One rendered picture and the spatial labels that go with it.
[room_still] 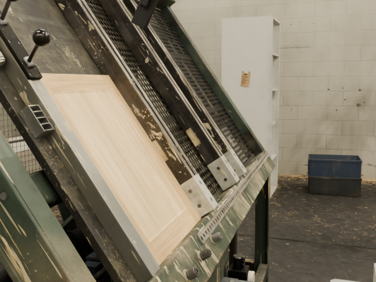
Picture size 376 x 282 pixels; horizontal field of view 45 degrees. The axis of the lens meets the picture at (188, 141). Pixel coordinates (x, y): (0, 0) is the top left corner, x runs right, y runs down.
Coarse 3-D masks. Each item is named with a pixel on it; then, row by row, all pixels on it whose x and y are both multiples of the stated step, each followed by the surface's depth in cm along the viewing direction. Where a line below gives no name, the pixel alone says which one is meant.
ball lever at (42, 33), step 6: (36, 30) 97; (42, 30) 97; (36, 36) 96; (42, 36) 96; (48, 36) 97; (36, 42) 97; (42, 42) 97; (48, 42) 98; (36, 48) 100; (30, 54) 103; (24, 60) 105; (30, 60) 104; (30, 66) 105
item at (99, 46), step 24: (72, 0) 151; (72, 24) 152; (96, 24) 154; (96, 48) 151; (120, 72) 149; (144, 96) 152; (144, 120) 149; (168, 144) 148; (192, 168) 151; (192, 192) 147
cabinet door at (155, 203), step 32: (64, 96) 118; (96, 96) 134; (96, 128) 123; (128, 128) 140; (96, 160) 113; (128, 160) 128; (160, 160) 146; (128, 192) 118; (160, 192) 133; (160, 224) 122; (192, 224) 139; (160, 256) 112
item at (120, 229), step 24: (0, 48) 105; (24, 96) 104; (48, 96) 107; (72, 144) 104; (72, 168) 103; (96, 168) 106; (96, 192) 102; (120, 216) 103; (120, 240) 102; (144, 264) 101
